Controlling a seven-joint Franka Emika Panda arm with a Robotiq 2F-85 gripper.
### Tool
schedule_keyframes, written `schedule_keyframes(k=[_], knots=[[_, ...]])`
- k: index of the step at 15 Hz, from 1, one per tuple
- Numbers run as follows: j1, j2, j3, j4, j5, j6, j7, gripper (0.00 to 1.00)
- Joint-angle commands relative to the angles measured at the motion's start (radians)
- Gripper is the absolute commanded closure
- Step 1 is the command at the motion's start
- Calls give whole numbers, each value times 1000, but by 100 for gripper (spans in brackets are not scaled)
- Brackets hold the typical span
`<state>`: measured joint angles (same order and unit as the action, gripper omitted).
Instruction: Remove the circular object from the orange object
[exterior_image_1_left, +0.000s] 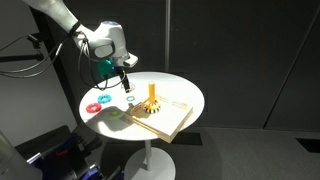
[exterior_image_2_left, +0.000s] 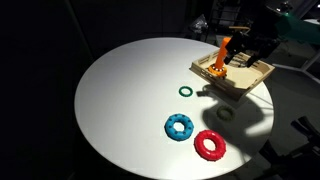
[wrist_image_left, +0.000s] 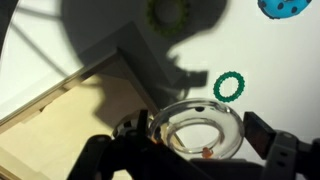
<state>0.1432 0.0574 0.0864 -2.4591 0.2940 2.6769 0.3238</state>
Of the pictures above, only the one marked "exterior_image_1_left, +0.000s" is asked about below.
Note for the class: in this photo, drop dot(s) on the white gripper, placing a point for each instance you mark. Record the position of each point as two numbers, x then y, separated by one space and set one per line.
128 60

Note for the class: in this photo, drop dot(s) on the orange peg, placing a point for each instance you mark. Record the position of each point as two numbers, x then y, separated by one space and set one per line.
151 93

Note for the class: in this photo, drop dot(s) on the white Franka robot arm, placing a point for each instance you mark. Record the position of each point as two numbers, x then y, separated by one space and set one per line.
100 36

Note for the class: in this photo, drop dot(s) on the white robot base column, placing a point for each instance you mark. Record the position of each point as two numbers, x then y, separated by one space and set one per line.
13 163

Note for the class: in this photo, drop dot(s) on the grey vertical pole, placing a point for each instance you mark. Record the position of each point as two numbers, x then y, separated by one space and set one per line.
167 33

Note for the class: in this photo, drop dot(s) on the wooden tray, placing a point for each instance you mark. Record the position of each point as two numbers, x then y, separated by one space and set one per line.
170 121

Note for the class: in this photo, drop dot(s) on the blue clamp with red part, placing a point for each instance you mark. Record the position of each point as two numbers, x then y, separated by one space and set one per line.
70 145

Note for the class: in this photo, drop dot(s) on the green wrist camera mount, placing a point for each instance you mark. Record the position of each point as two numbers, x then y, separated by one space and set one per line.
105 68

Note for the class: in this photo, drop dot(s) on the white table pedestal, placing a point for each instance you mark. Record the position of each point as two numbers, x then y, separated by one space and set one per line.
148 163

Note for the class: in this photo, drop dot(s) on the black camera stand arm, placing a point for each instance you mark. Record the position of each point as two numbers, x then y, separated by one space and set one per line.
20 58

